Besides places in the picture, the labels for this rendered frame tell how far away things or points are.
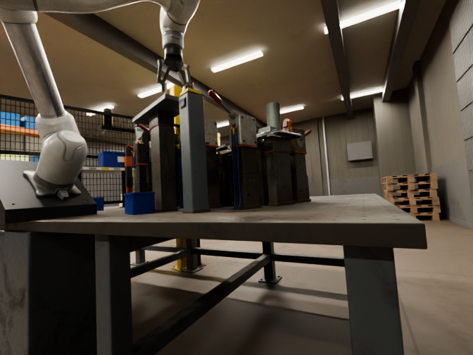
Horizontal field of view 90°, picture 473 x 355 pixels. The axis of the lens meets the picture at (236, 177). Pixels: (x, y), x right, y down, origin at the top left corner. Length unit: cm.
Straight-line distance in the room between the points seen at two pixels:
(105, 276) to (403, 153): 863
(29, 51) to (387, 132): 868
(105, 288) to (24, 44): 98
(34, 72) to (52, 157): 35
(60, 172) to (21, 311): 56
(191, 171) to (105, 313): 53
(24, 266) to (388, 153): 869
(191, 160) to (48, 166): 67
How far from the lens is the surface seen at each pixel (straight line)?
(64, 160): 127
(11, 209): 125
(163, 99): 103
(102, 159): 217
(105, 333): 100
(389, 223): 45
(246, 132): 93
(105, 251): 91
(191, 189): 86
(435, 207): 611
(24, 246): 127
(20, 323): 137
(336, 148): 1035
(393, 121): 909
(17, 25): 134
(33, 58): 135
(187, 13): 113
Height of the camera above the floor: 76
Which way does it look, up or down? 4 degrees up
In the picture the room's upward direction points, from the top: 3 degrees counter-clockwise
